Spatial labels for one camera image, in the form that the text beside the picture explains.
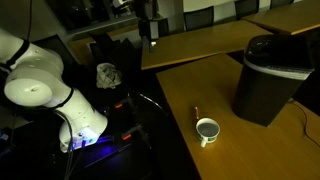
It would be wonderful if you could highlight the thin black cable on table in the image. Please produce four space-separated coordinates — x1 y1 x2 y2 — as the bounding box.
288 99 320 148

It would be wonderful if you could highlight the wooden background table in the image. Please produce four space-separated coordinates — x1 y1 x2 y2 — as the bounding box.
242 0 320 36
140 19 274 71

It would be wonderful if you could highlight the black clamp with orange tag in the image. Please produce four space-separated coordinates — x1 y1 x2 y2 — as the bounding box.
112 124 152 148
113 97 138 112

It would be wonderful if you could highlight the black camera stand with light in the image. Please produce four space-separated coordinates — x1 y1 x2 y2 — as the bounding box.
137 17 170 54

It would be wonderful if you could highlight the black trash bin with lid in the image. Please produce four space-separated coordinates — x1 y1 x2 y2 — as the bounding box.
231 34 316 128

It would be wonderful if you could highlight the crumpled grey cloth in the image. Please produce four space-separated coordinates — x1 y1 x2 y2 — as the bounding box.
96 62 123 90

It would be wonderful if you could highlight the white bowl with handle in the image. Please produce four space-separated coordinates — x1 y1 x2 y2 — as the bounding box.
195 117 221 149

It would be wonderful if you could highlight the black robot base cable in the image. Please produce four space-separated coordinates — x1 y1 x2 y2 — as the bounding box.
53 109 76 180

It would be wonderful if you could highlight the black office chair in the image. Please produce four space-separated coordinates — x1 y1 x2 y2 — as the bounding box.
183 5 215 32
269 0 296 10
233 0 261 21

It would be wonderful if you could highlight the thin black hanging cable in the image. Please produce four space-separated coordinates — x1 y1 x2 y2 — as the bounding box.
25 0 34 43

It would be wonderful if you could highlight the curved chrome metal tube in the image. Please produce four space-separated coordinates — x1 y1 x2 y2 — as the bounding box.
138 92 169 116

